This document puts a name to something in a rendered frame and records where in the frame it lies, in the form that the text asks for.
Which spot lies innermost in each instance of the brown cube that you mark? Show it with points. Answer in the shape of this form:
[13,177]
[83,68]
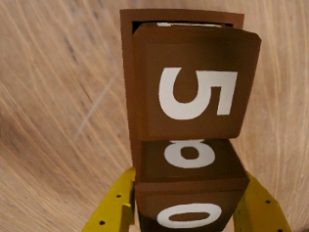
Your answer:
[187,186]
[192,80]

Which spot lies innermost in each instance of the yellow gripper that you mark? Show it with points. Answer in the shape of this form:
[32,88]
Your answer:
[257,211]

